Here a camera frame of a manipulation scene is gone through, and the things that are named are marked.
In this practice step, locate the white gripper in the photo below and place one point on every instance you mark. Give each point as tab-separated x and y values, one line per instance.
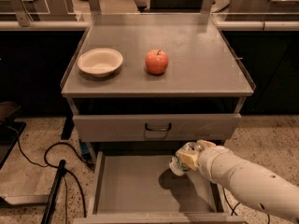
209	160

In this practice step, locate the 7up can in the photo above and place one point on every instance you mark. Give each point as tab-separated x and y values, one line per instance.
175	166

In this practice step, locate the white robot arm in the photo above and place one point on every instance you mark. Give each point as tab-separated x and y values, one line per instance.
251	184

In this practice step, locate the closed top drawer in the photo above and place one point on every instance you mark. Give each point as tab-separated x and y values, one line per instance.
188	127

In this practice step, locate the open middle drawer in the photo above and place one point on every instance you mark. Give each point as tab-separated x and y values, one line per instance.
141	189

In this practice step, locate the grey drawer cabinet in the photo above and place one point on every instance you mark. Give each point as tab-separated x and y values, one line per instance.
202	77

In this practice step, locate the red apple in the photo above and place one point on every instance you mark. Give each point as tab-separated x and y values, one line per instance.
156	61

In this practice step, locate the white paper bowl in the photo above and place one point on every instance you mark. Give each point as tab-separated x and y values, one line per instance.
100	62

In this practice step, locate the black bar on floor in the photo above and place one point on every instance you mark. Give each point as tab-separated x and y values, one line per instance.
53	194

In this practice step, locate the black equipment base left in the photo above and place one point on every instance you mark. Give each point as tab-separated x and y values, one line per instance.
10	129

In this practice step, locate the black drawer handle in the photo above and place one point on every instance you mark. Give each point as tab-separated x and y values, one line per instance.
158	129

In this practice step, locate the white horizontal rail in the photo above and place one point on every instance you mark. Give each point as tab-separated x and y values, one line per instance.
221	25

